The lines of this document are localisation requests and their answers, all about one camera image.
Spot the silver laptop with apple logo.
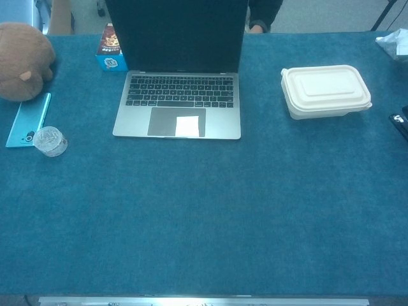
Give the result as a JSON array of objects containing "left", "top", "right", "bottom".
[{"left": 105, "top": 0, "right": 249, "bottom": 140}]

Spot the blue table cloth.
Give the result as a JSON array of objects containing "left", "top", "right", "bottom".
[{"left": 0, "top": 31, "right": 408, "bottom": 297}]

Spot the beige lidded lunch box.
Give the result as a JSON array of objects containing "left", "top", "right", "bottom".
[{"left": 280, "top": 64, "right": 373, "bottom": 120}]

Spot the blue chocolate cookie box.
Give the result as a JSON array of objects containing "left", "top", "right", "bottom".
[{"left": 94, "top": 22, "right": 128, "bottom": 72}]

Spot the seated person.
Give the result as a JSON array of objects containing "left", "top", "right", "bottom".
[{"left": 247, "top": 0, "right": 284, "bottom": 34}]

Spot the clear plastic round jar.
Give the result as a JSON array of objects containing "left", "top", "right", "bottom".
[{"left": 33, "top": 126, "right": 69, "bottom": 157}]

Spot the teal smartphone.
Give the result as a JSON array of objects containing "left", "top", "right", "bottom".
[{"left": 5, "top": 92, "right": 52, "bottom": 149}]

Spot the brown cardboard box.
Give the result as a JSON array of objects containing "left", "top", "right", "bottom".
[{"left": 47, "top": 0, "right": 76, "bottom": 35}]

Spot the black flat object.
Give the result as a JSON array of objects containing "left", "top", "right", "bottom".
[{"left": 388, "top": 106, "right": 408, "bottom": 143}]

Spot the brown plush toy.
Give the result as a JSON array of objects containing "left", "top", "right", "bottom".
[{"left": 0, "top": 22, "right": 57, "bottom": 102}]

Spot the crumpled clear plastic bag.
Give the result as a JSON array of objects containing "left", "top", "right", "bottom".
[{"left": 375, "top": 27, "right": 408, "bottom": 61}]

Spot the black tripod leg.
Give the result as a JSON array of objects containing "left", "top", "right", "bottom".
[{"left": 370, "top": 0, "right": 399, "bottom": 32}]

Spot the aluminium rail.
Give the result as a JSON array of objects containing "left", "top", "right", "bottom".
[{"left": 38, "top": 296, "right": 370, "bottom": 306}]

